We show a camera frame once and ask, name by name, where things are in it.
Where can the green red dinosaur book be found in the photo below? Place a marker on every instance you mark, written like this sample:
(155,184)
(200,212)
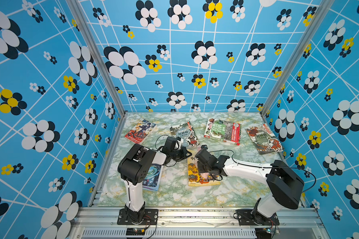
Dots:
(225,130)

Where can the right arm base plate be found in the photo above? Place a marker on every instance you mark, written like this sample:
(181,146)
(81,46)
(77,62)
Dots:
(246,218)

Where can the red manga book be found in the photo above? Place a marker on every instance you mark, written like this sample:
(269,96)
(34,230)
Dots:
(139,133)

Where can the aluminium corner post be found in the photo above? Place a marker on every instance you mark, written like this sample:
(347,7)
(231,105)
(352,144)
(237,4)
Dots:
(78,15)
(309,33)

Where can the left aluminium corner post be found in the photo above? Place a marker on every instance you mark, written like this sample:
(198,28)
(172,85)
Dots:
(78,15)

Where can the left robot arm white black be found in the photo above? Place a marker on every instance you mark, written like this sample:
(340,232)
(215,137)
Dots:
(134,168)

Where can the red brown illustrated book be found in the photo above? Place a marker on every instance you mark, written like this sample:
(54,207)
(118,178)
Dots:
(264,139)

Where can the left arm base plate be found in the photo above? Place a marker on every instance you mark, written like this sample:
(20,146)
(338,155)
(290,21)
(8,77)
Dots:
(142,217)

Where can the aluminium front rail frame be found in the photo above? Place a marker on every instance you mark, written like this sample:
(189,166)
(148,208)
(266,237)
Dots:
(198,223)

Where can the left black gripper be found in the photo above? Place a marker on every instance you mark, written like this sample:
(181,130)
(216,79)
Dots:
(184,151)

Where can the yellow Chinese history picture book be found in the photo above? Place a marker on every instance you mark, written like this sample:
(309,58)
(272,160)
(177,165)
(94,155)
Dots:
(197,176)

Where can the grey teal warrior book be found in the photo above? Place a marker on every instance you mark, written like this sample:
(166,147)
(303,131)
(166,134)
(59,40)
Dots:
(186,133)

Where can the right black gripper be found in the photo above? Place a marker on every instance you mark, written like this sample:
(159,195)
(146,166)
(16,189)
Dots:
(199,170)

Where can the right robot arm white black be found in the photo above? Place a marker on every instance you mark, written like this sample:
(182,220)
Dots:
(285,185)

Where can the white book with galaxy cover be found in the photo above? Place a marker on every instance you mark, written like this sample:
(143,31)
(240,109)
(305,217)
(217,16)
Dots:
(153,178)

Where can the right aluminium corner post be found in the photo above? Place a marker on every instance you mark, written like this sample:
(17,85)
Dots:
(309,33)

